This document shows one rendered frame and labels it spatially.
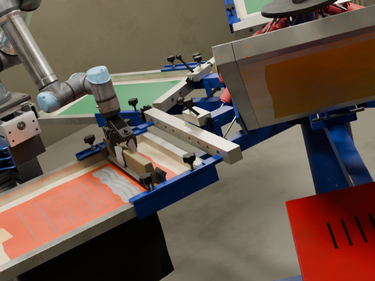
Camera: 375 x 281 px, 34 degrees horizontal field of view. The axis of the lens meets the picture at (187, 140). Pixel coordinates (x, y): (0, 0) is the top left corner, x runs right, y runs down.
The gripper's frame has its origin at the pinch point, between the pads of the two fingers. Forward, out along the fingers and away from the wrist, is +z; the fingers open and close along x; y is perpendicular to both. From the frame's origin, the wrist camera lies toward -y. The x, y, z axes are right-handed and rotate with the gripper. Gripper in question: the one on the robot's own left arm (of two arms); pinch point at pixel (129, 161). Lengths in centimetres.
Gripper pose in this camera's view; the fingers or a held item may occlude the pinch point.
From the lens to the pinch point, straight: 222.5
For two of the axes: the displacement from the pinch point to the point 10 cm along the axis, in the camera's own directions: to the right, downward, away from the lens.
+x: -8.5, 4.0, -3.5
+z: 2.7, 8.9, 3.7
